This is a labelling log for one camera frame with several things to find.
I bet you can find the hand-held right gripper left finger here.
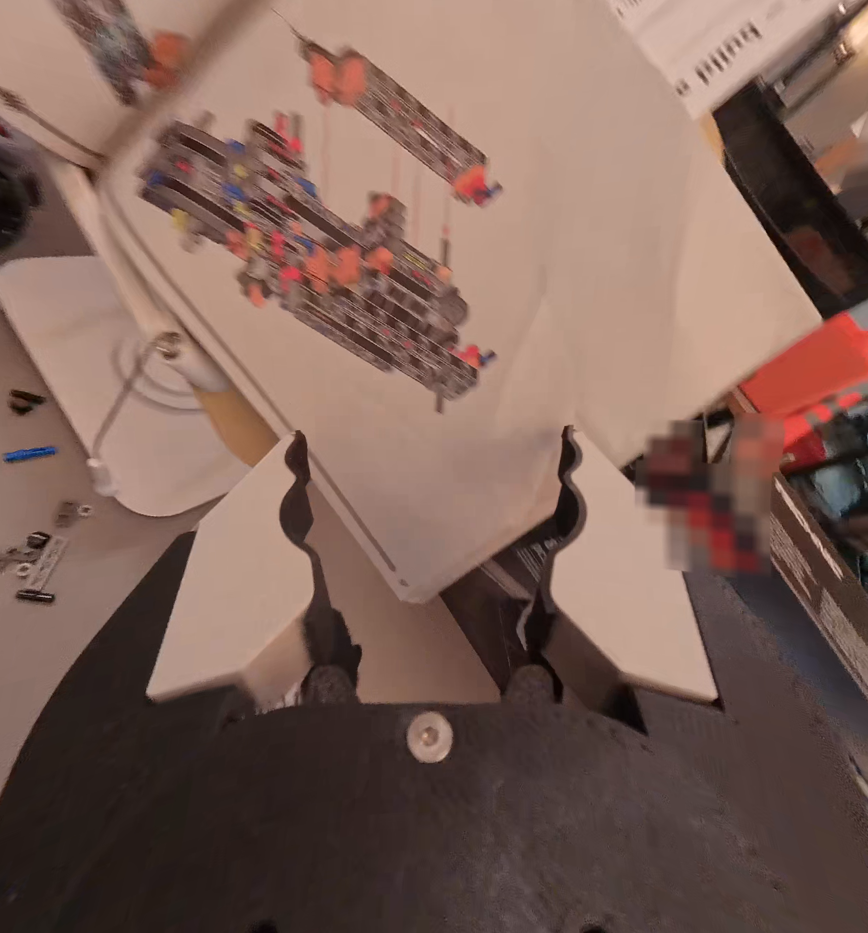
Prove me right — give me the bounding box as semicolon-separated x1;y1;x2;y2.
146;430;362;711

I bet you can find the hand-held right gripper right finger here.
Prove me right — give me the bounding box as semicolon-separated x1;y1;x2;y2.
503;426;719;707

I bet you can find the white lego instruction booklet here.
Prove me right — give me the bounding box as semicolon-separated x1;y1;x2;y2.
0;0;823;605

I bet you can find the black printed box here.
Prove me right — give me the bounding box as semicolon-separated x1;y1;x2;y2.
440;536;560;688

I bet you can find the brown cardboard box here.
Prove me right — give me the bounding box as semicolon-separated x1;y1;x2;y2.
768;472;868;748

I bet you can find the orange box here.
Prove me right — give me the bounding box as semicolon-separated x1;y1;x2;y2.
736;312;868;454

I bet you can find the white lamp stand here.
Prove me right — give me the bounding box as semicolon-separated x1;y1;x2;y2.
0;160;251;517

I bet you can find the white printed box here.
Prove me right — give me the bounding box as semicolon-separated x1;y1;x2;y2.
608;0;868;119

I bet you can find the white cable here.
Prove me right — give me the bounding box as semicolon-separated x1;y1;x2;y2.
86;331;187;497

